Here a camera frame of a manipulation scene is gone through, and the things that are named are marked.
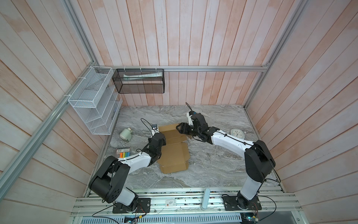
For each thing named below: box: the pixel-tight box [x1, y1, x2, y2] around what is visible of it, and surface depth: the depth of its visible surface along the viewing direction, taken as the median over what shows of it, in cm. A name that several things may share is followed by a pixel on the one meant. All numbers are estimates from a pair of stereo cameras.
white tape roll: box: [119, 127, 133, 142], surface depth 97 cm
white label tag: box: [165, 199, 177, 207], surface depth 75 cm
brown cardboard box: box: [157, 123, 193, 175], surface depth 92 cm
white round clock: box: [230, 128, 246, 140], surface depth 103 cm
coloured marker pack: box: [116, 147, 131, 159], surface depth 95 cm
